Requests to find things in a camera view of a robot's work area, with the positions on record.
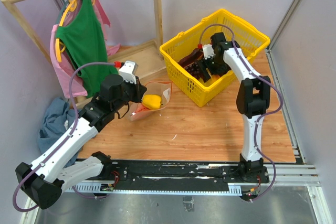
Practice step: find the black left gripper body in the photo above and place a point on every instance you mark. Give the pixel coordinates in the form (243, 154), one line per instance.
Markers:
(129, 94)

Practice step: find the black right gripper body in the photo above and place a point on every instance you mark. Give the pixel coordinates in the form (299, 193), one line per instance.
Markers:
(215, 65)

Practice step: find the orange mango toy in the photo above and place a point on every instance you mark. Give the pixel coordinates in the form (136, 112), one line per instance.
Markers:
(215, 77)

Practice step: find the yellow bell pepper toy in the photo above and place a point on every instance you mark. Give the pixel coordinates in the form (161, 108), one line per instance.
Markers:
(151, 101)

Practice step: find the watermelon slice toy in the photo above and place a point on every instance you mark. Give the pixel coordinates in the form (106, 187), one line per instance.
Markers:
(139, 111)

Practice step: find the clear zip bag orange zipper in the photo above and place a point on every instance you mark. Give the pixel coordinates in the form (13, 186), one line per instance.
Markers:
(163, 89)

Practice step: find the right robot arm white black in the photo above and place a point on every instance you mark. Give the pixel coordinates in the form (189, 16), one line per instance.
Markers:
(253, 99)

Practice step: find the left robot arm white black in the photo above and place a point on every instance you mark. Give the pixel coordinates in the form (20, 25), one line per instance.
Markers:
(47, 177)

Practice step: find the green tank top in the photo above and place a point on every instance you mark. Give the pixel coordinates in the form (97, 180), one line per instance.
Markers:
(85, 43)

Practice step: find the dark purple grape bunch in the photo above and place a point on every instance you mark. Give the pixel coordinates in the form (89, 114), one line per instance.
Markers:
(194, 70)

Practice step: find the wooden clothes rack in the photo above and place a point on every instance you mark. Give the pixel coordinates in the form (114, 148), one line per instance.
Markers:
(10, 5)

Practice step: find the yellow plastic basket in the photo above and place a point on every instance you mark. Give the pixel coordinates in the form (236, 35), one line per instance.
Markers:
(250, 39)

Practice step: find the pink garment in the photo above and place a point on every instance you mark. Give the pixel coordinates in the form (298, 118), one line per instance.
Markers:
(64, 69)

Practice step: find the blue cloth heap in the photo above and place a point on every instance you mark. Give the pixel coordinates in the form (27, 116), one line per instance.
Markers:
(57, 120)

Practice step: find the yellow clothes hanger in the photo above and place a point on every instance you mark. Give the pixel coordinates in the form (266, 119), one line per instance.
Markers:
(69, 6)

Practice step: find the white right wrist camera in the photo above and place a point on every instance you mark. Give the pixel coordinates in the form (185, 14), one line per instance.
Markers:
(208, 51)

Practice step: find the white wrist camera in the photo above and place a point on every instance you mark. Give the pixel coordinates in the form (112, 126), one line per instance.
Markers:
(127, 72)
(208, 51)

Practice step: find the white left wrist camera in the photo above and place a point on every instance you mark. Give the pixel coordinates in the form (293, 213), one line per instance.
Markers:
(127, 72)

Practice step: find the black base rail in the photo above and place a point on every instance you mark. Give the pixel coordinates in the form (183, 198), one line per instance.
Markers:
(174, 178)

